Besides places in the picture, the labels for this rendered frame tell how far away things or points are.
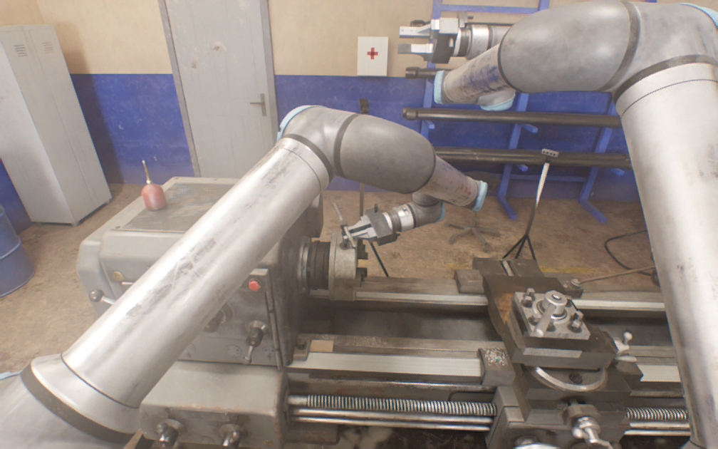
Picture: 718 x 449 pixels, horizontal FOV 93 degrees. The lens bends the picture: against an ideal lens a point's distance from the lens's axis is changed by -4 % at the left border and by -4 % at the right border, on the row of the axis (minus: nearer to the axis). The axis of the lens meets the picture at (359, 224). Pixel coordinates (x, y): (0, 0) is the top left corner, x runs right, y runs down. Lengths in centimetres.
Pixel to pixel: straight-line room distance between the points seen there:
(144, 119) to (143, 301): 452
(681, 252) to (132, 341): 64
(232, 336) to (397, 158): 87
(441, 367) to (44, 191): 410
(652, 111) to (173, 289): 64
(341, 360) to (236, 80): 351
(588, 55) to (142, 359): 67
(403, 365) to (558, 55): 107
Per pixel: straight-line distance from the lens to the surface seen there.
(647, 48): 61
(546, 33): 60
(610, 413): 144
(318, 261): 126
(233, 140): 453
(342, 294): 126
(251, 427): 143
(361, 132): 59
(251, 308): 115
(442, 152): 397
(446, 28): 108
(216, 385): 140
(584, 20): 59
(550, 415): 137
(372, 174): 60
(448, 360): 138
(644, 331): 205
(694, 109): 58
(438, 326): 166
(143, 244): 121
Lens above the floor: 189
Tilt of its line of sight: 30 degrees down
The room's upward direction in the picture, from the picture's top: 1 degrees clockwise
